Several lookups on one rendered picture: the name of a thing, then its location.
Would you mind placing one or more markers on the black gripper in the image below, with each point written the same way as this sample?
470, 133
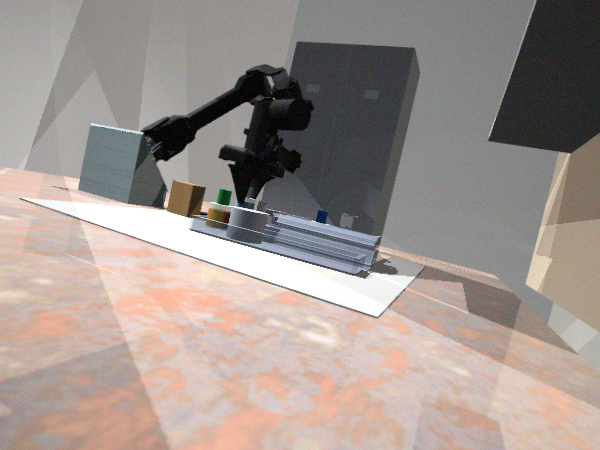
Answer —
251, 169

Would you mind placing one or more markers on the orange-brown block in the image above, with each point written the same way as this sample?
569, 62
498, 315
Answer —
185, 198

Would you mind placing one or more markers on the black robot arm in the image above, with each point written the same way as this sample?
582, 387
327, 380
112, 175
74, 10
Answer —
169, 136

